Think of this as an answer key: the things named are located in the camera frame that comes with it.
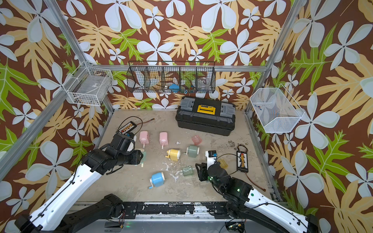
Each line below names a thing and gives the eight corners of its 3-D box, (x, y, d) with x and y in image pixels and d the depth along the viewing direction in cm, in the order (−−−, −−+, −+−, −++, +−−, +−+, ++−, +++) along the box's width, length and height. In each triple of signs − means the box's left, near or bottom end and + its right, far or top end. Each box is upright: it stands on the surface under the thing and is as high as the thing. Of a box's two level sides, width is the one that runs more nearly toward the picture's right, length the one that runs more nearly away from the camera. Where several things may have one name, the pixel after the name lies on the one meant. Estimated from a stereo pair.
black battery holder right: (236, 171, 90) (237, 170, 88) (236, 151, 98) (237, 150, 97) (247, 173, 89) (248, 172, 87) (246, 153, 97) (247, 152, 96)
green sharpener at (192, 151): (184, 158, 95) (183, 152, 89) (184, 151, 98) (184, 145, 92) (198, 158, 95) (199, 152, 89) (198, 151, 98) (199, 145, 92)
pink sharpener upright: (161, 148, 100) (159, 143, 94) (160, 137, 105) (159, 131, 100) (168, 148, 100) (167, 142, 94) (167, 137, 106) (166, 131, 100)
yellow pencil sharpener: (167, 161, 94) (165, 156, 87) (167, 155, 96) (166, 149, 90) (180, 161, 94) (180, 156, 87) (180, 155, 96) (180, 149, 90)
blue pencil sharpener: (151, 188, 83) (148, 184, 77) (150, 178, 86) (148, 174, 80) (165, 185, 84) (164, 181, 78) (164, 175, 87) (163, 171, 81)
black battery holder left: (118, 132, 109) (117, 130, 107) (132, 122, 115) (131, 120, 113) (123, 136, 106) (122, 134, 105) (136, 126, 112) (136, 124, 111)
